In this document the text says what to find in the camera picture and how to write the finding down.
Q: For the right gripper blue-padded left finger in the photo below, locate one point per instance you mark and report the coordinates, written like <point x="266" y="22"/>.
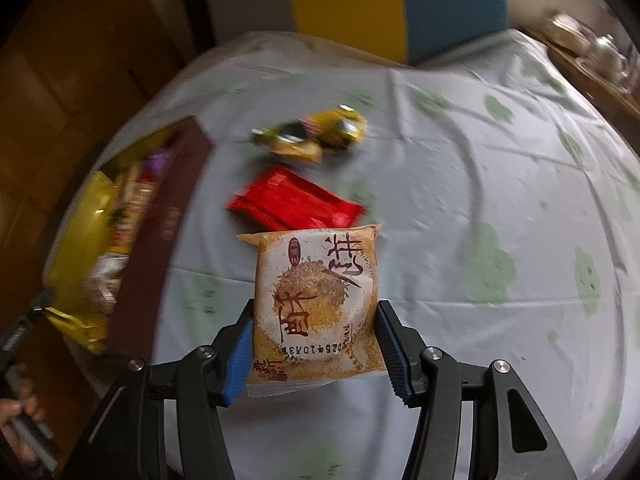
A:
<point x="125" y="438"/>

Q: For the large red snack packet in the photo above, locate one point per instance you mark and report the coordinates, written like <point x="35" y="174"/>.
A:
<point x="281" y="200"/>

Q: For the white green-patterned tablecloth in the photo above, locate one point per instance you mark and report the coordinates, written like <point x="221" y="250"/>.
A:
<point x="508" y="206"/>

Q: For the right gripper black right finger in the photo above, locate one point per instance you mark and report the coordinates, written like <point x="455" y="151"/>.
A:
<point x="511" y="438"/>

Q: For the purple snack packet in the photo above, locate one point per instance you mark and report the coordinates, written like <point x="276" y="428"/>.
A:
<point x="155" y="164"/>

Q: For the gold rectangular tin tray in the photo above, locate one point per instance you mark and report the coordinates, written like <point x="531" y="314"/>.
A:
<point x="109" y="265"/>

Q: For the tissue box on side table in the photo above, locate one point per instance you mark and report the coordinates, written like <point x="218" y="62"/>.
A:
<point x="565" y="32"/>

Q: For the beige sesame pastry packet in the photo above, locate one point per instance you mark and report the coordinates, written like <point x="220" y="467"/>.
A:
<point x="314" y="307"/>

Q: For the yellow green snack packet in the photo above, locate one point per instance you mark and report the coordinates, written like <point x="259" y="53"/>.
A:
<point x="336" y="130"/>

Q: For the wooden side table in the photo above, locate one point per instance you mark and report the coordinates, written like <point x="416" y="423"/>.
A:
<point x="619" y="107"/>

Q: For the white teapot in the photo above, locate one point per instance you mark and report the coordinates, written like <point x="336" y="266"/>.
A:
<point x="606" y="59"/>

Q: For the black rolled mat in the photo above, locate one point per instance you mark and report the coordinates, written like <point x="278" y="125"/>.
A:
<point x="201" y="25"/>

